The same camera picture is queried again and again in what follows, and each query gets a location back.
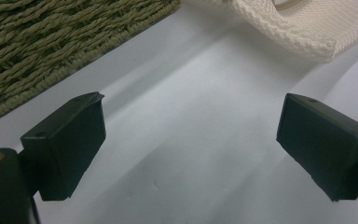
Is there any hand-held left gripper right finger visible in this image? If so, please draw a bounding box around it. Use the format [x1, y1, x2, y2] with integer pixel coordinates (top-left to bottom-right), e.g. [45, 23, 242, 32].
[276, 92, 358, 203]

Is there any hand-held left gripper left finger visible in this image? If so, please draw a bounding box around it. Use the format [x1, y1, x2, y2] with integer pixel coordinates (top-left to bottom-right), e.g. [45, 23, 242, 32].
[20, 91, 107, 202]

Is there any green woven basket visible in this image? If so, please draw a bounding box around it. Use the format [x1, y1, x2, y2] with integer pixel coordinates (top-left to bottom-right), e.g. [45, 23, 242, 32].
[0, 0, 181, 129]

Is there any white mesh laundry bag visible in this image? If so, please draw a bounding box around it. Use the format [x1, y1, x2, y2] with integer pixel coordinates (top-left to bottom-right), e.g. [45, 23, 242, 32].
[180, 0, 358, 63]

